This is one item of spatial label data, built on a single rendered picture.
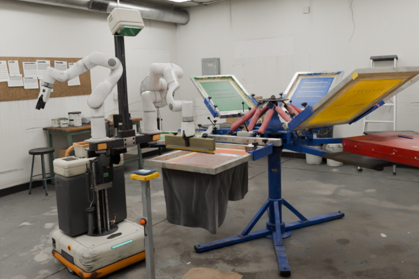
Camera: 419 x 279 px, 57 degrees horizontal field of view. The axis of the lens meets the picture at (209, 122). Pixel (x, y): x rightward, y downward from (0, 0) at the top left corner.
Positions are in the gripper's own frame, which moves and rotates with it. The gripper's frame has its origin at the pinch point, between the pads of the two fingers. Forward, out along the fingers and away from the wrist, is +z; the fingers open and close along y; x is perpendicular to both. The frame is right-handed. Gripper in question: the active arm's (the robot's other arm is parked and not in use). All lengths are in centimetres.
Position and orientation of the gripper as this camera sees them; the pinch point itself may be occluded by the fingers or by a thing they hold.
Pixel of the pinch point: (188, 143)
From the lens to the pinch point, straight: 262.9
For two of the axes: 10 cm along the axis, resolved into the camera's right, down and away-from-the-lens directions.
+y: -5.7, 1.2, -8.2
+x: 8.2, 0.4, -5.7
